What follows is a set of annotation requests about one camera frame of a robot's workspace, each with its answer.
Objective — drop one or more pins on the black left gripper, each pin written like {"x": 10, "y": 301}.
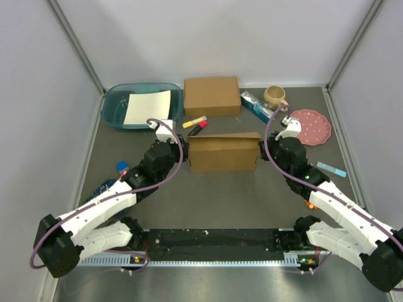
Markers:
{"x": 186, "y": 145}

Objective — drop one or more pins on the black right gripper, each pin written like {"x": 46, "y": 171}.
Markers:
{"x": 271, "y": 141}

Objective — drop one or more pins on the brown cardboard box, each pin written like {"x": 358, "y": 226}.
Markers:
{"x": 230, "y": 152}
{"x": 211, "y": 96}

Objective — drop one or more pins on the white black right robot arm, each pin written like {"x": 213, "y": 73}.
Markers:
{"x": 372, "y": 246}

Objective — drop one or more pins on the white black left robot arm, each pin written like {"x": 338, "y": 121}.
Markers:
{"x": 62, "y": 242}

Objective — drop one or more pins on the closed brown cardboard box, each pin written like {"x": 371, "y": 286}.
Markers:
{"x": 211, "y": 96}

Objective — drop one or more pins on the pink dotted plate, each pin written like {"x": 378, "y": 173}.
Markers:
{"x": 315, "y": 128}

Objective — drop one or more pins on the yellow highlighter pen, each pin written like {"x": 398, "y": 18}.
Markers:
{"x": 194, "y": 122}

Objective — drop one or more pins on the black pink highlighter pen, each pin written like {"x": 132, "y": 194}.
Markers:
{"x": 198, "y": 128}

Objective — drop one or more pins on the blue toothbrush package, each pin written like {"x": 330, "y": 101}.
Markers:
{"x": 256, "y": 107}

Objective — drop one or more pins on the white paper sheet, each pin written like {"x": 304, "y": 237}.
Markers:
{"x": 141, "y": 107}

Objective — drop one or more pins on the orange plush flower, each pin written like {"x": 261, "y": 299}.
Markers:
{"x": 311, "y": 206}

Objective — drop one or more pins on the light blue marker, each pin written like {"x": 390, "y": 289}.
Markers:
{"x": 331, "y": 169}

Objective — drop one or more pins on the beige ceramic mug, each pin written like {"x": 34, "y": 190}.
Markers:
{"x": 274, "y": 97}

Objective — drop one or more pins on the dark blue patterned pouch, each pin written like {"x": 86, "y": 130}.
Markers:
{"x": 104, "y": 186}

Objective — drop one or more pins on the teal plastic bin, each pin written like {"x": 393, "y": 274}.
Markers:
{"x": 116, "y": 102}

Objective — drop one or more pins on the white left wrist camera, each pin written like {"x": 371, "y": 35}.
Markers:
{"x": 164, "y": 133}

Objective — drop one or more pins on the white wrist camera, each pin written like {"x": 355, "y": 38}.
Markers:
{"x": 291, "y": 128}
{"x": 164, "y": 133}

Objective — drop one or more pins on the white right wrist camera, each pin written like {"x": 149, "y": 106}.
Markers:
{"x": 291, "y": 128}

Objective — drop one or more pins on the grey slotted cable duct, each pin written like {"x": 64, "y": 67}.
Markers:
{"x": 120, "y": 260}

